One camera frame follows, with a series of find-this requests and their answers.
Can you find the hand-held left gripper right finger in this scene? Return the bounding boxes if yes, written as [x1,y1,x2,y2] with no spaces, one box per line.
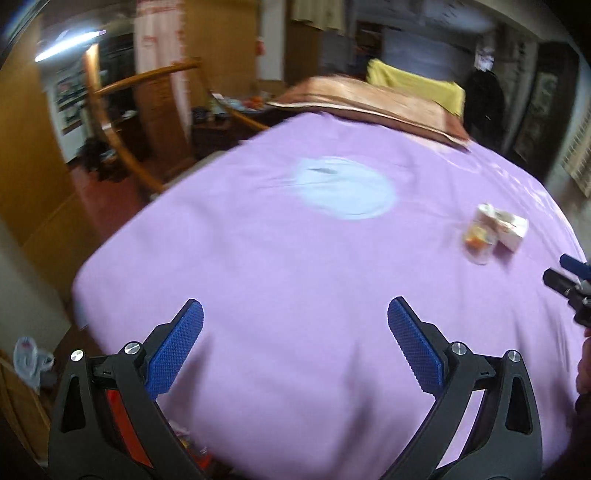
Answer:
[387,296,543,480]

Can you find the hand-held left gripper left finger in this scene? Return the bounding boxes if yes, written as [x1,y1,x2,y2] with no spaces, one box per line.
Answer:
[47,298,218,480]

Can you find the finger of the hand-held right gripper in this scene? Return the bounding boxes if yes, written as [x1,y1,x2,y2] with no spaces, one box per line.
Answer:
[542,269,583,299]
[560,254,591,275]

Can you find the small white carton box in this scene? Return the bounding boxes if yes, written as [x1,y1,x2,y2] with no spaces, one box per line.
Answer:
[494,213,529,253]

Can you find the clear plastic cup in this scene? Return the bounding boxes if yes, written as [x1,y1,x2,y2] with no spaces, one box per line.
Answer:
[464,222,499,266]

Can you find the light window grille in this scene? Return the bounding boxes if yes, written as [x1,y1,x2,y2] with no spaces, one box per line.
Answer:
[561,106,591,195]

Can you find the purple printed blanket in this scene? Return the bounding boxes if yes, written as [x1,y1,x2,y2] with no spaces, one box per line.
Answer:
[71,111,591,480]

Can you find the black hanging clothes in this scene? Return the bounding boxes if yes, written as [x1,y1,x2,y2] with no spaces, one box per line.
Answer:
[463,69,506,153]

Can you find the wooden cabinet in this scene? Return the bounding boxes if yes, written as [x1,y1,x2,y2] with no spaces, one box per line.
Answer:
[0,55,107,278]

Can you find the yellow cloth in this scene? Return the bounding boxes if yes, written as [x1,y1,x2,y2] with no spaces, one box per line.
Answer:
[367,58,466,116]

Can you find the brown beige pillow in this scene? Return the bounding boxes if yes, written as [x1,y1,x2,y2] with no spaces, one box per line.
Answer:
[267,76,472,148]

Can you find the wooden armchair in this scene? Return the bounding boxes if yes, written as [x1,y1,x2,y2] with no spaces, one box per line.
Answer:
[90,62,273,195]

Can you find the white red patterned curtain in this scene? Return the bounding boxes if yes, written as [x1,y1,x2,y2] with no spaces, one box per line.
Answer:
[134,0,195,134]

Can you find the wooden door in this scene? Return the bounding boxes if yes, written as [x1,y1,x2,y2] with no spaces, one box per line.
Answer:
[185,0,287,97]

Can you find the fluorescent tube light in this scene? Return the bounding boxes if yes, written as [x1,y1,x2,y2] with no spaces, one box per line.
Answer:
[34,30,107,63]

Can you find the beige hanging jacket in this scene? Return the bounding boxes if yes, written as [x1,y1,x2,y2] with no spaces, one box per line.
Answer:
[291,0,347,35]

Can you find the wall scroll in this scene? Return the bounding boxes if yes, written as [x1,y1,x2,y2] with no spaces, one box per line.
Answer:
[512,69,561,162]

